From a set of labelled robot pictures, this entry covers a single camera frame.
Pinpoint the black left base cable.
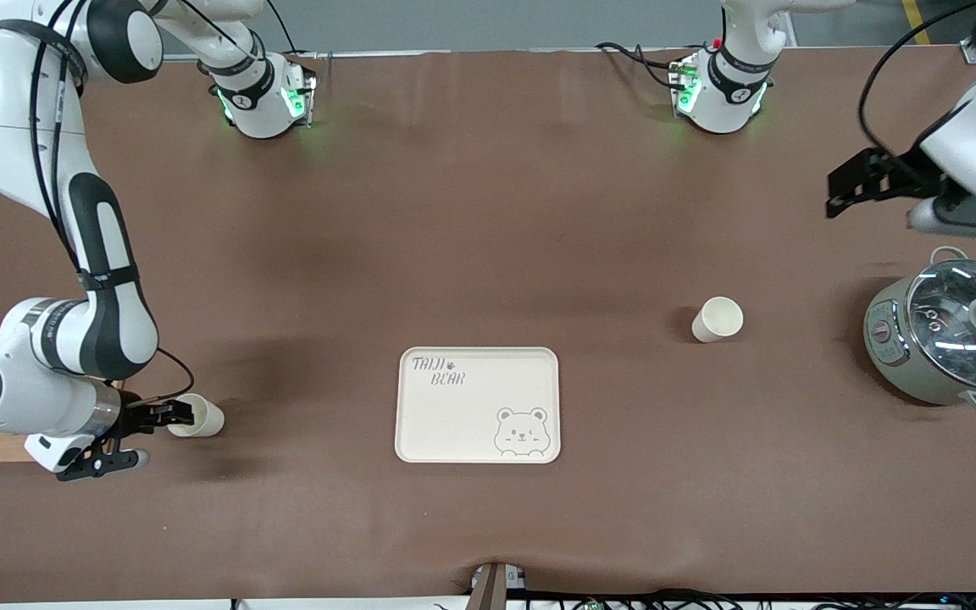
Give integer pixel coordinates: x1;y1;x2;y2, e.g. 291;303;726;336
596;41;685;91

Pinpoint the grey electric cooking pot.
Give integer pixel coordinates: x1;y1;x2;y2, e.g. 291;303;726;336
863;246;976;415

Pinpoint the black base cable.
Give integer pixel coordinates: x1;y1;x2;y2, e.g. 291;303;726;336
596;41;685;91
263;0;301;58

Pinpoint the glass pot lid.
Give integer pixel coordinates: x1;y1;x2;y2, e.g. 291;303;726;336
906;259;976;391

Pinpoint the cream tray with bear print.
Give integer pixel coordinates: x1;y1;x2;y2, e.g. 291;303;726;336
394;346;562;465

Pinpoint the cream paper cup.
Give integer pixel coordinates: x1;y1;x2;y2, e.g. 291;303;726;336
168;393;225;439
691;297;745;344

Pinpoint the black right base cable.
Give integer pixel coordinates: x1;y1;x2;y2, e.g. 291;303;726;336
263;0;301;58

